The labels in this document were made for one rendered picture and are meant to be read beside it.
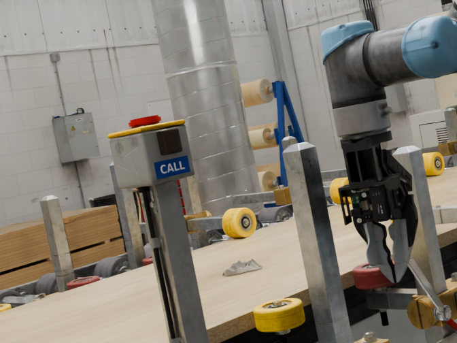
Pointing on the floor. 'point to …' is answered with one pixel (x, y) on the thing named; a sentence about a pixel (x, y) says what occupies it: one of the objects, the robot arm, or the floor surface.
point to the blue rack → (280, 92)
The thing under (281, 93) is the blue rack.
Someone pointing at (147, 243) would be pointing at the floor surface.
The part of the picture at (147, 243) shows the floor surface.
